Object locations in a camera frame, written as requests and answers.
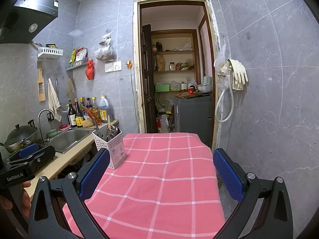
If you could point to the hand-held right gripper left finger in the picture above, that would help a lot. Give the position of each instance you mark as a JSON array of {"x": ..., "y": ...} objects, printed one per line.
[{"x": 96, "y": 174}]

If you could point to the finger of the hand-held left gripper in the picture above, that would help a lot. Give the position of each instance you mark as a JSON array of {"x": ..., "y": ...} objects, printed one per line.
[
  {"x": 44, "y": 155},
  {"x": 28, "y": 152}
]

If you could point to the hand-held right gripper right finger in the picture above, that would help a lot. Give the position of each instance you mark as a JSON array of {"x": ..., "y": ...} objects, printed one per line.
[{"x": 228, "y": 174}]

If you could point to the white perforated utensil holder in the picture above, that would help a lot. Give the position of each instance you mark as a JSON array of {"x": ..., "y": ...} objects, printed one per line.
[{"x": 109, "y": 149}]

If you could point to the steel spoon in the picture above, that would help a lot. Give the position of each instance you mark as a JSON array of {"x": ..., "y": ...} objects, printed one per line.
[
  {"x": 111, "y": 135},
  {"x": 117, "y": 131}
]

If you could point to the person's left hand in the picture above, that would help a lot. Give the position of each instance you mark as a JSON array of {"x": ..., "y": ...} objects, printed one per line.
[{"x": 25, "y": 196}]

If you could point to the black wok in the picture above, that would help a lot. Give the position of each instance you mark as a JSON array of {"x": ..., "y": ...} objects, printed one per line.
[{"x": 20, "y": 137}]

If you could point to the beige kitchen counter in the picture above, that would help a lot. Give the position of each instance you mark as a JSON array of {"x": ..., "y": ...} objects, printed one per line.
[{"x": 74, "y": 155}]

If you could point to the steel sink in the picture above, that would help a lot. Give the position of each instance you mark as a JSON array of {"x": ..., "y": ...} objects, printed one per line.
[{"x": 69, "y": 139}]

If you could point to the pink sponge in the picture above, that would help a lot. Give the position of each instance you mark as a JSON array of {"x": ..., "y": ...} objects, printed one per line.
[{"x": 64, "y": 127}]

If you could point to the steel faucet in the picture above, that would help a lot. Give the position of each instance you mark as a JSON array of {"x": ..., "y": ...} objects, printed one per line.
[{"x": 42, "y": 119}]

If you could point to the dark pump bottle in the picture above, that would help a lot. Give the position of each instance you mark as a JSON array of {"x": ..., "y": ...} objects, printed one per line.
[{"x": 72, "y": 118}]

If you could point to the soy sauce bottle yellow label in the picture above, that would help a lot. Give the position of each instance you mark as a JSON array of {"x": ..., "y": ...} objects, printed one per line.
[{"x": 79, "y": 119}]

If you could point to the tan wrapped bundle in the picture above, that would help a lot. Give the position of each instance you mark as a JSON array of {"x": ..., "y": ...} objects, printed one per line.
[{"x": 87, "y": 123}]

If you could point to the beige towel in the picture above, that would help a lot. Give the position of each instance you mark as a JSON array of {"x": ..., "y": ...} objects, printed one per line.
[{"x": 53, "y": 99}]

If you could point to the orange snack packet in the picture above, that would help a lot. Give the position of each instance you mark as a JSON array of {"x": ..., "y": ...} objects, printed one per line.
[{"x": 91, "y": 115}]

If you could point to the large dark liquid jug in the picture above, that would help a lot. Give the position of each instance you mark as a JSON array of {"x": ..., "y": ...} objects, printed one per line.
[{"x": 105, "y": 112}]

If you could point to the pink checked tablecloth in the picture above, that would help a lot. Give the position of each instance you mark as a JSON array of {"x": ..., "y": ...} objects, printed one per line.
[{"x": 162, "y": 179}]

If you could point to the wooden grater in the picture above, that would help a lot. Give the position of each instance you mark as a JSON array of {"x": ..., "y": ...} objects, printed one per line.
[{"x": 41, "y": 87}]

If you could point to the grey cabinet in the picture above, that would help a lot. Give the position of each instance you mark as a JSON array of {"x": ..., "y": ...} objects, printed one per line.
[{"x": 193, "y": 117}]

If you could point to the brown loofah scrubber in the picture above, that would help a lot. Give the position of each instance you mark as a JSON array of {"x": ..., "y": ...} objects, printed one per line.
[{"x": 70, "y": 89}]

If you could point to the hanging metal utensil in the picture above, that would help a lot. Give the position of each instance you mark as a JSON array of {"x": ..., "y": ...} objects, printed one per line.
[{"x": 56, "y": 84}]

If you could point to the steel pot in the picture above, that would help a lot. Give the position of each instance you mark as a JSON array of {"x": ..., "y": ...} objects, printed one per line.
[{"x": 204, "y": 89}]

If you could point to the wooden cutting board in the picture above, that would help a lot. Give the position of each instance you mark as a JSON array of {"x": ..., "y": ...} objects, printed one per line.
[{"x": 187, "y": 95}]

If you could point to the red cup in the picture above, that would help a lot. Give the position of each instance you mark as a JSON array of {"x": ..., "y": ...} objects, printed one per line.
[{"x": 190, "y": 91}]

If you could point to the red plastic bag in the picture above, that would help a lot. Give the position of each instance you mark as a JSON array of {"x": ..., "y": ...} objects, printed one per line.
[{"x": 90, "y": 72}]

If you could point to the green seasoning packet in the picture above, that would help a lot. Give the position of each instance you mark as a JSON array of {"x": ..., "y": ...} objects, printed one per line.
[{"x": 72, "y": 57}]

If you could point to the cream rubber gloves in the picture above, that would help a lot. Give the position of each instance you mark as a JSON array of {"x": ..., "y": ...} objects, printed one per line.
[{"x": 238, "y": 72}]

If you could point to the dark wooden door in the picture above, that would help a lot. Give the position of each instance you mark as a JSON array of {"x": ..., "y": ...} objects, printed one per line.
[{"x": 147, "y": 79}]

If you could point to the red seasoning packet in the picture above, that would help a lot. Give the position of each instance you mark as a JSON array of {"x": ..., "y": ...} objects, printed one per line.
[{"x": 81, "y": 54}]

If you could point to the green box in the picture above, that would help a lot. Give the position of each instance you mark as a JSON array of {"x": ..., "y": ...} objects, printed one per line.
[{"x": 162, "y": 88}]

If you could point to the clear hanging plastic bag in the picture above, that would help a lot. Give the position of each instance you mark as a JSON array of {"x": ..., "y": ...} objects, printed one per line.
[{"x": 220, "y": 62}]

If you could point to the clear bag of dried goods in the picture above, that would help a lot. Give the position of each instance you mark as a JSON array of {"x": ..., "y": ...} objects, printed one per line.
[{"x": 106, "y": 54}]

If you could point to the glass jar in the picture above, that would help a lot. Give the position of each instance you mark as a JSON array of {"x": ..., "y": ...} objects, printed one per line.
[{"x": 172, "y": 66}]

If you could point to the knotted white plastic bag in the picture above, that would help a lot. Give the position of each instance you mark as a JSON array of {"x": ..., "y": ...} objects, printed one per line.
[{"x": 106, "y": 38}]

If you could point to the wooden shelf unit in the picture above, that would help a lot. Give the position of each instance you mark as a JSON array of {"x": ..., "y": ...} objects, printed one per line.
[{"x": 174, "y": 52}]

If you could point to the crumpled white plastic bag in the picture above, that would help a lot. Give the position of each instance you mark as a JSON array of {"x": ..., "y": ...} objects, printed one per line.
[{"x": 188, "y": 46}]

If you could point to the black range hood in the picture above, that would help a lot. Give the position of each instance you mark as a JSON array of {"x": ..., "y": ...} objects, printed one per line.
[{"x": 25, "y": 12}]

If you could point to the black wall socket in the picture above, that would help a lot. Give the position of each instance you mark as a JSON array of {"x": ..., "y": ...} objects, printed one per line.
[
  {"x": 50, "y": 116},
  {"x": 31, "y": 123}
]

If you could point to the grey wall shelf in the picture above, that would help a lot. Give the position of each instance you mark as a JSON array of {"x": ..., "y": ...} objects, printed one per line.
[{"x": 77, "y": 64}]

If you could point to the white wall basket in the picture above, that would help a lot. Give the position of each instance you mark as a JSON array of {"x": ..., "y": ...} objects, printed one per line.
[{"x": 49, "y": 52}]

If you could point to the wooden door frame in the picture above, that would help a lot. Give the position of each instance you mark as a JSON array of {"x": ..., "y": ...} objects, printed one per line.
[{"x": 135, "y": 79}]

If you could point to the white wall switch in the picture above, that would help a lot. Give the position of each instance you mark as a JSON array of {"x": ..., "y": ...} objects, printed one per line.
[{"x": 109, "y": 67}]

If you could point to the white wall socket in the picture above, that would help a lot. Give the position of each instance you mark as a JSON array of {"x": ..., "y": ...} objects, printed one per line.
[{"x": 117, "y": 66}]

